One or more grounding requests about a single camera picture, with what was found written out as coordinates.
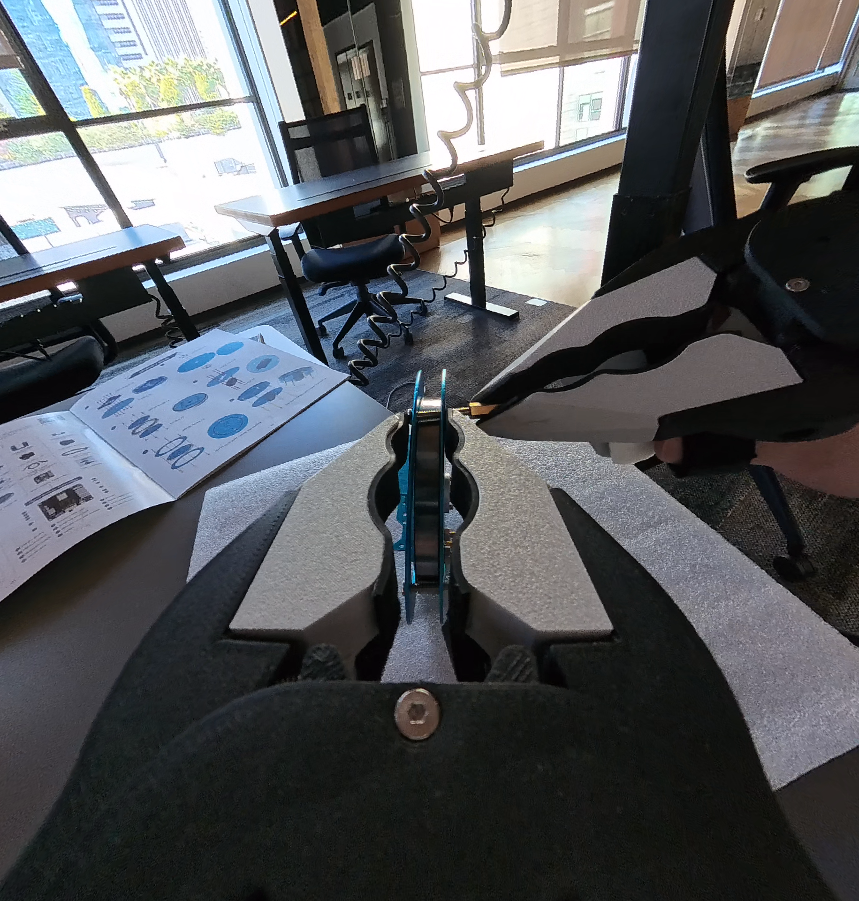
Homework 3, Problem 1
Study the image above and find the black mesh-back chair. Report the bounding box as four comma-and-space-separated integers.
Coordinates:
278, 106, 391, 187

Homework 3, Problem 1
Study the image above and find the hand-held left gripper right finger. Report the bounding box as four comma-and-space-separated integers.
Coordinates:
440, 414, 615, 681

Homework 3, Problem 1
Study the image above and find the person's right hand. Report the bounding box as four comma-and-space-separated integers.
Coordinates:
755, 421, 859, 499

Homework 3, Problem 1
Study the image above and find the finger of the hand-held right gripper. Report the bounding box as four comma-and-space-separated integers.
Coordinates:
470, 255, 720, 408
480, 332, 805, 443

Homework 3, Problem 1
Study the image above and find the black-framed grid window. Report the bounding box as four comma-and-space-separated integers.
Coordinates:
0, 0, 289, 254

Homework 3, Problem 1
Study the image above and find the white foam sheet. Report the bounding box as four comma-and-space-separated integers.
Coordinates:
186, 394, 859, 793

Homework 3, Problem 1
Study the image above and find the blue round metal base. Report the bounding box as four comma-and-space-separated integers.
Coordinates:
390, 369, 465, 627

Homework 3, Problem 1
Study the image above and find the dark grey desk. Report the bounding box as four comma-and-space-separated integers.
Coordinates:
0, 380, 859, 901

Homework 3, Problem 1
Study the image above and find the black office chair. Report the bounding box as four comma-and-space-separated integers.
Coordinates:
742, 144, 859, 584

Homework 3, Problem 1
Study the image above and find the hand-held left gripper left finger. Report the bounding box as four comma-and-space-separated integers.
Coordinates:
228, 414, 410, 681

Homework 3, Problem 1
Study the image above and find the coiled black cable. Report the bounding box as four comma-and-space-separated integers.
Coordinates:
348, 0, 515, 387

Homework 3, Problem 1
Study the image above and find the black saddle stool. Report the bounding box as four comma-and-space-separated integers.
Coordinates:
0, 336, 106, 430
301, 234, 430, 360

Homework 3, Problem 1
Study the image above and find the wide glass window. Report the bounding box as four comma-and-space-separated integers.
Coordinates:
418, 0, 645, 159

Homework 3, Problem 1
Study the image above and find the open instruction booklet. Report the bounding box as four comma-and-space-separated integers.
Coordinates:
0, 325, 350, 620

